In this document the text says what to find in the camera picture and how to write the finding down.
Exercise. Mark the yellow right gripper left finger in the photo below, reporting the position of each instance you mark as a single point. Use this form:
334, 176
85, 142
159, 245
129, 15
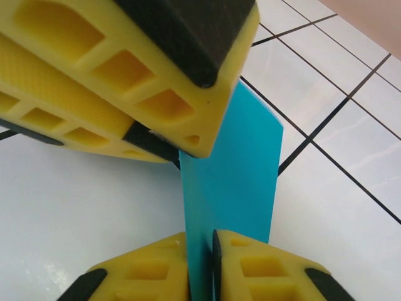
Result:
141, 272

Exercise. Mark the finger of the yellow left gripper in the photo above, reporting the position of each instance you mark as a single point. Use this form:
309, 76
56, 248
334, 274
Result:
156, 62
78, 125

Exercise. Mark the blue paper sheet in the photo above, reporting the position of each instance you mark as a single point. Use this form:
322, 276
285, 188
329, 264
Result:
232, 188

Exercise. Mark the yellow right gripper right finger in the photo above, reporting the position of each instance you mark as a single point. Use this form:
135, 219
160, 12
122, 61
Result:
266, 272

